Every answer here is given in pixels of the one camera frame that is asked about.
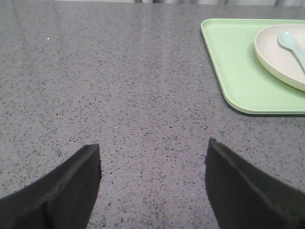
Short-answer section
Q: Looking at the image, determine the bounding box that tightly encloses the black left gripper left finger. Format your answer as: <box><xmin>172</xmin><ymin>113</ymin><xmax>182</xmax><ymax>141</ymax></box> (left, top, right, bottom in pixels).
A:
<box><xmin>0</xmin><ymin>144</ymin><xmax>102</xmax><ymax>229</ymax></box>

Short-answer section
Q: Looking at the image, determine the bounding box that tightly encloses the grey curtain backdrop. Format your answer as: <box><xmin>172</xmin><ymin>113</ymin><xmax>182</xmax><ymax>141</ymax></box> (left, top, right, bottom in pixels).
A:
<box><xmin>134</xmin><ymin>0</ymin><xmax>305</xmax><ymax>7</ymax></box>

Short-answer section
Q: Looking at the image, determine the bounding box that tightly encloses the beige round plate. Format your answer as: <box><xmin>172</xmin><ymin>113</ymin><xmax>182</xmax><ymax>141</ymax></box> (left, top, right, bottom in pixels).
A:
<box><xmin>254</xmin><ymin>24</ymin><xmax>305</xmax><ymax>91</ymax></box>

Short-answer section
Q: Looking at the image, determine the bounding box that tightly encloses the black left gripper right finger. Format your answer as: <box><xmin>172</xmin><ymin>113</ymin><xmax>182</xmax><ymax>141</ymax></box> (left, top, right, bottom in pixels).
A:
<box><xmin>205</xmin><ymin>138</ymin><xmax>305</xmax><ymax>229</ymax></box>

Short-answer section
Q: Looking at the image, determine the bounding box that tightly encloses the light green plastic tray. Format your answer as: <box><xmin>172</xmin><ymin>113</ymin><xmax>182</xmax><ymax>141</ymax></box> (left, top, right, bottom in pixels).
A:
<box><xmin>201</xmin><ymin>19</ymin><xmax>305</xmax><ymax>115</ymax></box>

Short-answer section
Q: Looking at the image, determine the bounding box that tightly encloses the light blue plastic spoon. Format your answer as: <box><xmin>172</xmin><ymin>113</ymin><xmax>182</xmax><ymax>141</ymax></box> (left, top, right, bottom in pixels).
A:
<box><xmin>278</xmin><ymin>31</ymin><xmax>305</xmax><ymax>70</ymax></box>

